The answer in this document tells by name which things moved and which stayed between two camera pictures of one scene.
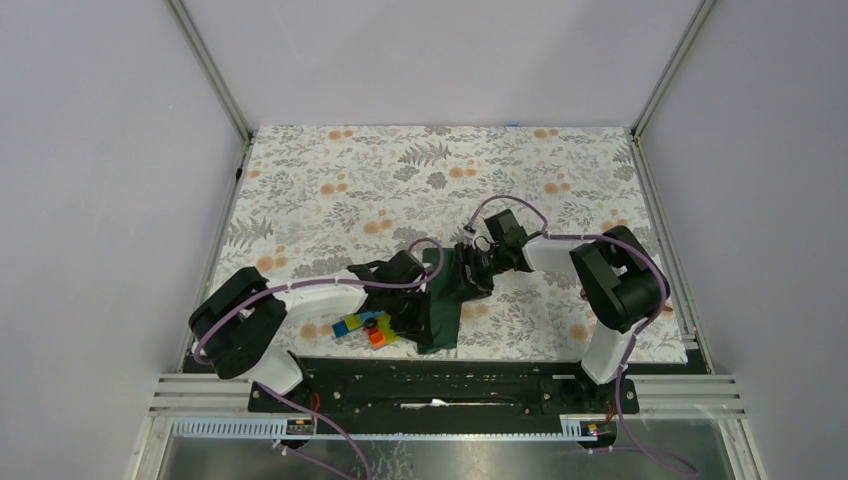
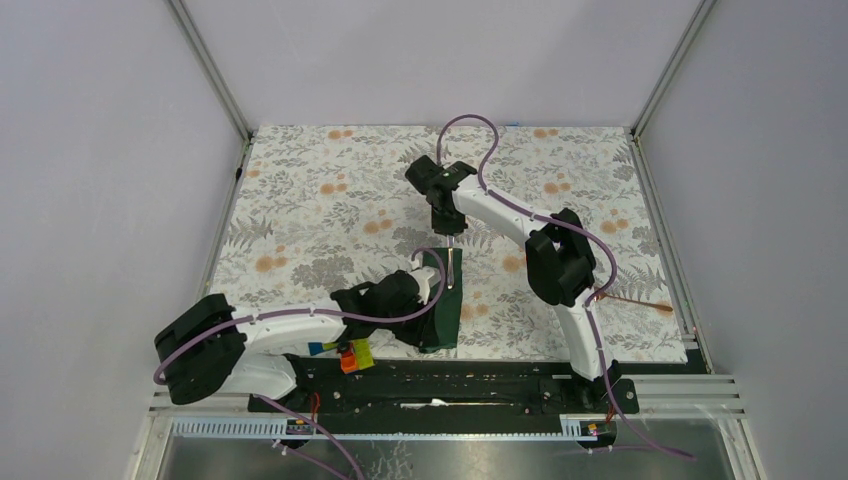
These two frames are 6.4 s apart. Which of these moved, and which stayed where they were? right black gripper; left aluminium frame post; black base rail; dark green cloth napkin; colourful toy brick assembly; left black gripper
Moved: colourful toy brick assembly; right black gripper
Stayed: black base rail; left black gripper; left aluminium frame post; dark green cloth napkin
